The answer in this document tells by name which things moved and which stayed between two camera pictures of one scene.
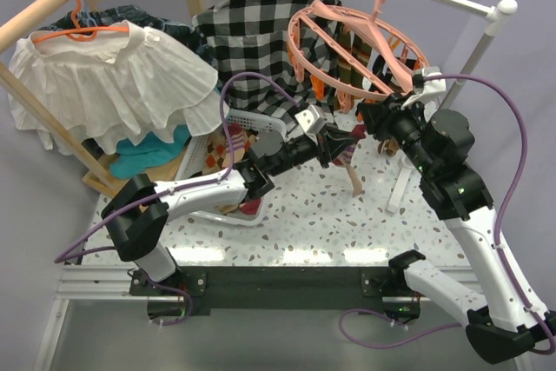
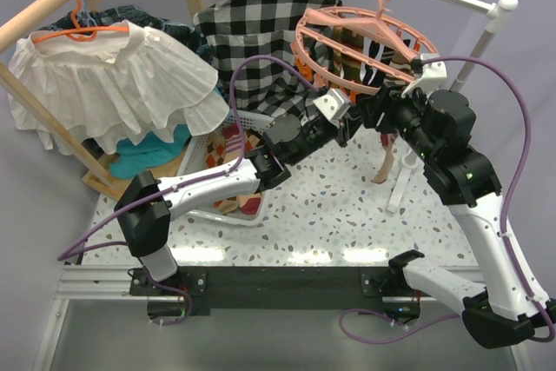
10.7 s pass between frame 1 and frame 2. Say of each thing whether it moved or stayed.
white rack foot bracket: stayed
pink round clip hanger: moved
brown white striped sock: moved
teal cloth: stayed
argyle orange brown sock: stayed
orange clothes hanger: stayed
